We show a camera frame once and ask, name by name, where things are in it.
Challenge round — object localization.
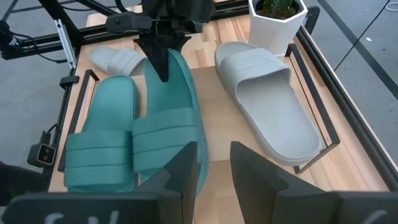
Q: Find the long black floor cable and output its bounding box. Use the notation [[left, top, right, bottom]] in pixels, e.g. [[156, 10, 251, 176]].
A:
[[333, 0, 392, 72]]

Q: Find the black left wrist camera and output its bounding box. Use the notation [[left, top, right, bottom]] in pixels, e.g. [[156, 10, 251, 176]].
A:
[[105, 11, 154, 34]]

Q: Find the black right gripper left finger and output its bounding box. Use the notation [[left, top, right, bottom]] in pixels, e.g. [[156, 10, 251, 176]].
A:
[[2, 141, 200, 224]]

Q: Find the green cactus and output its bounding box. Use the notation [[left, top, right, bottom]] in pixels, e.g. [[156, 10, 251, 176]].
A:
[[262, 0, 295, 19]]

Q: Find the black table-level camera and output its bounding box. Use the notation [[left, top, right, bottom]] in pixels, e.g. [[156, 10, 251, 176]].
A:
[[27, 132, 57, 169]]

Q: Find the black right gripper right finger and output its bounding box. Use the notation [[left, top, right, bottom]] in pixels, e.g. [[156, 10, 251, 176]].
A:
[[230, 141, 398, 224]]

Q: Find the white hexagonal plant pot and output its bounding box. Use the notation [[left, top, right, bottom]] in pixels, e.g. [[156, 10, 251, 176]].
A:
[[248, 0, 309, 57]]

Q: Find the black aluminium rig frame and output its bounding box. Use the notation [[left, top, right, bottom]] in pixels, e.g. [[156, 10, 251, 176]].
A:
[[0, 0, 398, 192]]

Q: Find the teal green rubber slide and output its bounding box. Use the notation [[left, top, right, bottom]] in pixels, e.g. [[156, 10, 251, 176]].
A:
[[63, 75, 140, 194], [131, 47, 210, 196]]

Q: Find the silver aluminium bracket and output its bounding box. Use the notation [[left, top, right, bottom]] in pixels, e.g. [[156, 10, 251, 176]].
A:
[[53, 18, 78, 70]]

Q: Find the wooden shelf with black frame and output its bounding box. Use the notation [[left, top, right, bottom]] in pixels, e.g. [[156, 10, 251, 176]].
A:
[[57, 43, 341, 175]]

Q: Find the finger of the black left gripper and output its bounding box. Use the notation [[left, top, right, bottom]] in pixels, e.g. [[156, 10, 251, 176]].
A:
[[173, 34, 193, 53], [137, 37, 180, 83]]

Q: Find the black rig cable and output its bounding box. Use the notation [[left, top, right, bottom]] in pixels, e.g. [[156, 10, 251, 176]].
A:
[[0, 20, 68, 65]]

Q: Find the light grey rubber slide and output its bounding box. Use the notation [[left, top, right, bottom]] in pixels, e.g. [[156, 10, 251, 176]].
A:
[[88, 45, 147, 77], [213, 41, 323, 167]]

